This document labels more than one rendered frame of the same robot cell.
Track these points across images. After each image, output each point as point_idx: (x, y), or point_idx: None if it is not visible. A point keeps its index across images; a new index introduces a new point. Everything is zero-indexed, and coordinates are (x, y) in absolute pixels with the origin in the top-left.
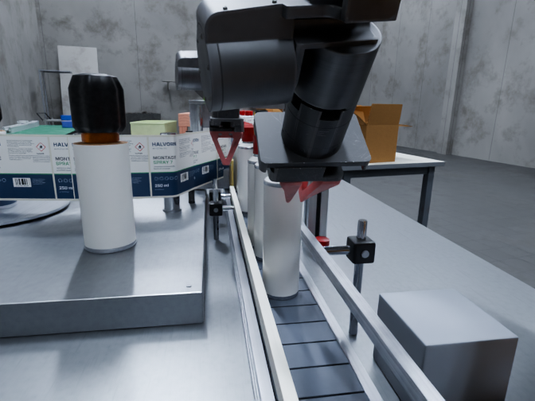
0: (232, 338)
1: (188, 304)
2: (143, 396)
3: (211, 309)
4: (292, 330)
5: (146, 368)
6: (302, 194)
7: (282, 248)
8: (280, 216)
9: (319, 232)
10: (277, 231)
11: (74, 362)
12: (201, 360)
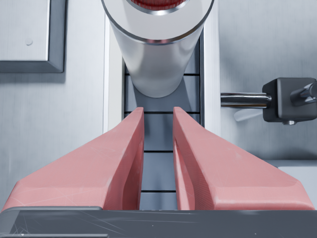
0: (96, 107)
1: (35, 65)
2: (6, 183)
3: (74, 42)
4: (153, 166)
5: (4, 145)
6: (173, 154)
7: (150, 82)
8: (144, 65)
9: None
10: (140, 72)
11: None
12: (61, 139)
